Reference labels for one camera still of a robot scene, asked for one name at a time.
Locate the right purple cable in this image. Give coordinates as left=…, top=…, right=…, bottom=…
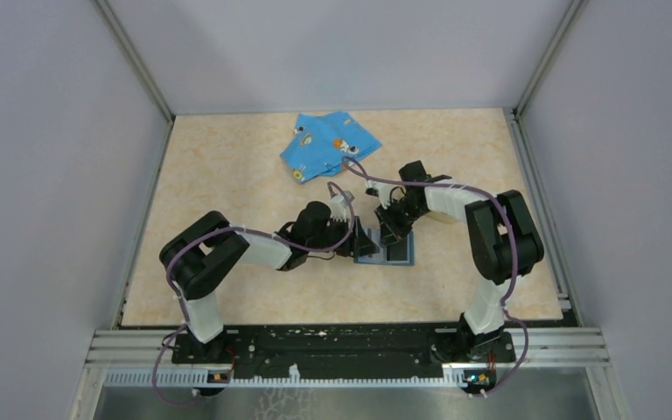
left=341, top=155, right=531, bottom=399

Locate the purple cable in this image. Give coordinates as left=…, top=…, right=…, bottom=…
left=341, top=155, right=531, bottom=399
left=151, top=181, right=357, bottom=407

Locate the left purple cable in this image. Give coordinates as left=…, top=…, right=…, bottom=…
left=151, top=181, right=357, bottom=407

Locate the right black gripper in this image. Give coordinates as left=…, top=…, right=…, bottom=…
left=374, top=198, right=428, bottom=248

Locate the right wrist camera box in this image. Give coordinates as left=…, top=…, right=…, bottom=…
left=365, top=180, right=393, bottom=206

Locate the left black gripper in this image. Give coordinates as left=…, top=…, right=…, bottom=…
left=307, top=214, right=380, bottom=258

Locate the blue printed cloth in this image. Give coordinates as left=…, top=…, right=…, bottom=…
left=280, top=111, right=382, bottom=184

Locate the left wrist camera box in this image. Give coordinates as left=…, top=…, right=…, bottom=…
left=326, top=191, right=354, bottom=223

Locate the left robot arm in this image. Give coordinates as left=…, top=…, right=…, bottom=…
left=159, top=201, right=379, bottom=362

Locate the beige oval card tray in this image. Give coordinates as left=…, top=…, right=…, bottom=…
left=427, top=211, right=458, bottom=224

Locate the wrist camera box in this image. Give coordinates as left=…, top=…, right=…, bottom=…
left=365, top=180, right=393, bottom=206
left=326, top=191, right=354, bottom=223

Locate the black mounting base plate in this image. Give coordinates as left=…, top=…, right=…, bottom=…
left=171, top=322, right=516, bottom=380

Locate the aluminium frame rail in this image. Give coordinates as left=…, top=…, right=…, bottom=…
left=86, top=324, right=610, bottom=389

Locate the blue card holder wallet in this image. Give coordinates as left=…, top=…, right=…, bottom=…
left=353, top=227, right=415, bottom=266

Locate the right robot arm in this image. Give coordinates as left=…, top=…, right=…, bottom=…
left=366, top=161, right=544, bottom=361

